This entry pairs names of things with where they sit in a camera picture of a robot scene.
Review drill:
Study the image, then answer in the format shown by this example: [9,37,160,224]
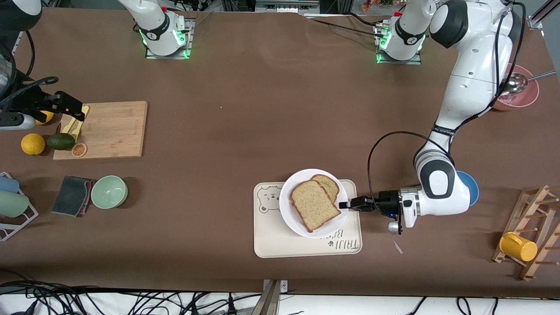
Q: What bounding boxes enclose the large brown bread slice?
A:
[291,179,342,233]

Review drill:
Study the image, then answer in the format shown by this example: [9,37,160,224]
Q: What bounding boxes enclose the white round plate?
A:
[279,169,349,239]

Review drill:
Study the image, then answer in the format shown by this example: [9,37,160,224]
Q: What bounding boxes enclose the yellow plastic fork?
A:
[72,106,90,141]

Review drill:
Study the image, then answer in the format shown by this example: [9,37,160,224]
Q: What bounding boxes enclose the dark green avocado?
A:
[46,133,76,151]

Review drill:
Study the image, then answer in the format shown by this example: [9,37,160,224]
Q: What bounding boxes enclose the round orange yellow citrus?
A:
[21,133,46,156]

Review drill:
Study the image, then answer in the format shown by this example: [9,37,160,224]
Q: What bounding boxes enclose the wooden cutting board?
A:
[53,101,148,161]

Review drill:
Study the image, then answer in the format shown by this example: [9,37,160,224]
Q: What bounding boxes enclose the blue bowl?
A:
[455,171,480,207]

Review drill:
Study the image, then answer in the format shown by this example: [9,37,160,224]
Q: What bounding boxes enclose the dark grey cloth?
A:
[52,175,95,217]

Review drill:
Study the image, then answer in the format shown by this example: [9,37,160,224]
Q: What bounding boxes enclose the cream bear print tray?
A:
[253,179,363,259]

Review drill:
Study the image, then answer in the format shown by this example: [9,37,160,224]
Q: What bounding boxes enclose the pale green bowl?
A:
[91,175,129,210]

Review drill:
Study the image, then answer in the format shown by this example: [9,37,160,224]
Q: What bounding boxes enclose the pale green cup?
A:
[0,191,30,218]

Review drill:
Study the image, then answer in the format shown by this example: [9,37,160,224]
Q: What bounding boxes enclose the wooden mug rack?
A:
[492,185,560,281]

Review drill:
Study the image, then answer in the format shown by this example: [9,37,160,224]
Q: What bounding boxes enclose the yellow mug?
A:
[499,232,538,263]

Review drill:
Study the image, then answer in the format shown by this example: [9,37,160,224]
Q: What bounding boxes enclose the pink bowl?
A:
[492,63,539,112]

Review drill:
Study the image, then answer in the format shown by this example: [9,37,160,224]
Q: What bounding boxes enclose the metal ladle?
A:
[499,70,557,96]

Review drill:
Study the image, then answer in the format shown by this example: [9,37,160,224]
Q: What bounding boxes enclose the white wire rack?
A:
[0,172,39,242]

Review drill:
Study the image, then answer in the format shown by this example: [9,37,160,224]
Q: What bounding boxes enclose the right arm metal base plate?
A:
[144,17,195,60]

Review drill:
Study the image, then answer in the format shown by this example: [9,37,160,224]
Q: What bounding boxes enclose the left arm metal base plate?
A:
[373,21,423,65]

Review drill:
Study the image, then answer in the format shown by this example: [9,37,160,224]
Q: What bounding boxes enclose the black cable on table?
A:
[305,12,385,38]

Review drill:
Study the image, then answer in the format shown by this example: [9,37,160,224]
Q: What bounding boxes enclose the tangled black floor cables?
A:
[0,269,263,315]

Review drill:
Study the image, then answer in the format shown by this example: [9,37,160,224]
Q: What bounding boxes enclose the grey metal frame bracket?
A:
[255,0,321,14]

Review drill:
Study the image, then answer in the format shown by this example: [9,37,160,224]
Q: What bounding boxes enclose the aluminium profile post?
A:
[527,0,560,30]

